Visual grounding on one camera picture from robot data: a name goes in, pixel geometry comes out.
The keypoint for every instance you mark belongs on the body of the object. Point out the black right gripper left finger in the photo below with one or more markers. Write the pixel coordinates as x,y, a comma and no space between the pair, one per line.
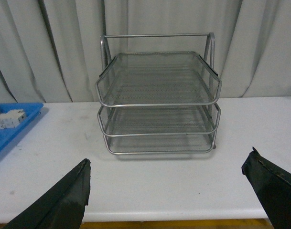
62,206

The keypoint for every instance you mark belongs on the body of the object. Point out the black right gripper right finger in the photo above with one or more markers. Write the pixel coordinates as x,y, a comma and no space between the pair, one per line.
272,185

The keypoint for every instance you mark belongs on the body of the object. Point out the silver mesh tray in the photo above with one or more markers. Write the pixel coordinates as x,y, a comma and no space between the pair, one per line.
158,79
142,121
161,144

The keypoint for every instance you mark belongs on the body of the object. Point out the blue plastic tray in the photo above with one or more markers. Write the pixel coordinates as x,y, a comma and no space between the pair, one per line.
32,110

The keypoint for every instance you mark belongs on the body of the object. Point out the silver mesh bottom tray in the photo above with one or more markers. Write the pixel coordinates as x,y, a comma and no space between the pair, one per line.
161,144

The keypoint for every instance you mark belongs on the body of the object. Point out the white circuit breaker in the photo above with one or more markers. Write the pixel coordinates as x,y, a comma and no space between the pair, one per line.
12,118

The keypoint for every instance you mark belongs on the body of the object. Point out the silver mesh top tray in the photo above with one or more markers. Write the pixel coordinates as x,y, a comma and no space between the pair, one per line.
158,79

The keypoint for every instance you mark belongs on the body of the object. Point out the grey white curtain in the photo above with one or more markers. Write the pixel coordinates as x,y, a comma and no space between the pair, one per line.
50,49

